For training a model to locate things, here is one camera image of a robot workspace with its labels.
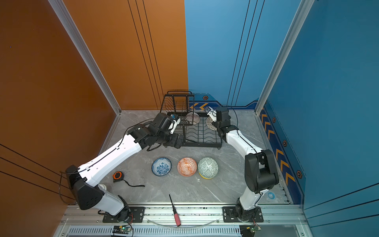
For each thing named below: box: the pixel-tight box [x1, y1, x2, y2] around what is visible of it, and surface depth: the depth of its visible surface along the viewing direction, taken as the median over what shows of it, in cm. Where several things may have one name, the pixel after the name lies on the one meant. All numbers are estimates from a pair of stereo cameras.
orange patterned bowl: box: [177, 157, 198, 178], surface depth 89 cm
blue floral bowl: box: [151, 157, 173, 177], surface depth 90 cm
